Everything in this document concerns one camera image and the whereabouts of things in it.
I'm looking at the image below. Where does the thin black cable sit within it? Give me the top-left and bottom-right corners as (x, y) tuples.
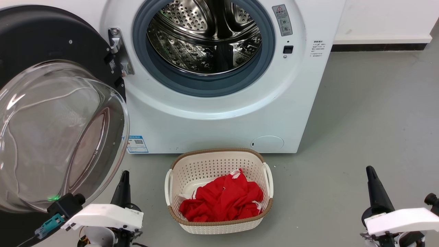
(15, 234), (39, 247)

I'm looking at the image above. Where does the red garment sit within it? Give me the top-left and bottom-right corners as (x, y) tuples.
(179, 168), (264, 222)

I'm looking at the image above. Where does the grey warning sticker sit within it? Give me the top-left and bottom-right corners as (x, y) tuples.
(272, 4), (294, 37)

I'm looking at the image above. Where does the small printed text sticker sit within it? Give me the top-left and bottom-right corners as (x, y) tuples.
(310, 40), (327, 58)

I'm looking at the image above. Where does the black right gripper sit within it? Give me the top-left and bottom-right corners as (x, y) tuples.
(360, 166), (426, 247)

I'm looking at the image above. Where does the blue energy label sticker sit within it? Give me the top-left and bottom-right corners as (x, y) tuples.
(127, 135), (149, 154)

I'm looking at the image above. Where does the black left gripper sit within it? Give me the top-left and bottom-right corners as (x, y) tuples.
(78, 170), (143, 247)

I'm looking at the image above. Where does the round filter cover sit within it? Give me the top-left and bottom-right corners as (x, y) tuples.
(251, 136), (285, 153)

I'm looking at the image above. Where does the teal cable connector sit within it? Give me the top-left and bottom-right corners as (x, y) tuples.
(35, 213), (66, 240)

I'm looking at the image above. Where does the cream perforated laundry basket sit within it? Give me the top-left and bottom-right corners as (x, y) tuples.
(164, 148), (274, 235)

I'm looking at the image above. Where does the white front-load washing machine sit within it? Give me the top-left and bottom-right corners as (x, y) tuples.
(99, 0), (347, 154)

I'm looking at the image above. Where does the black round glass washer door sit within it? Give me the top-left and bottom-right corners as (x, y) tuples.
(0, 5), (130, 247)

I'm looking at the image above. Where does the metal door hinge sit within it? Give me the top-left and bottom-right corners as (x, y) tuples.
(108, 28), (134, 77)

